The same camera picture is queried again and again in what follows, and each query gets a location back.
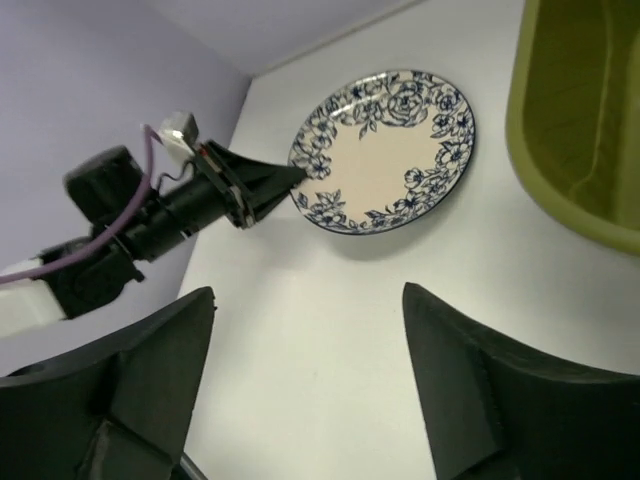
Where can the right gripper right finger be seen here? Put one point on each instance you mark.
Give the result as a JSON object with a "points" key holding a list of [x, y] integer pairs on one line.
{"points": [[495, 408]]}

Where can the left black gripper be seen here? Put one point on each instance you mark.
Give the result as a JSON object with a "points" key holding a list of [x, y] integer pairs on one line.
{"points": [[250, 189]]}

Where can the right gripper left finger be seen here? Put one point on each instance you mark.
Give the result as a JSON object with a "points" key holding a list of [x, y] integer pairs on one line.
{"points": [[119, 407]]}

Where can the blue floral white plate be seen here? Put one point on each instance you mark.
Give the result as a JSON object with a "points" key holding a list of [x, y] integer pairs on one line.
{"points": [[382, 151]]}

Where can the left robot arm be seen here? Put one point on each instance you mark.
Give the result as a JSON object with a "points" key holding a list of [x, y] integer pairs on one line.
{"points": [[132, 221]]}

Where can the green plastic bin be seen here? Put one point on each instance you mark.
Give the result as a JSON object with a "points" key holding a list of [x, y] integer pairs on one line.
{"points": [[572, 122]]}

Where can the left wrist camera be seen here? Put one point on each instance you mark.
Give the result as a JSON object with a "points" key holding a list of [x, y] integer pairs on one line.
{"points": [[179, 134]]}

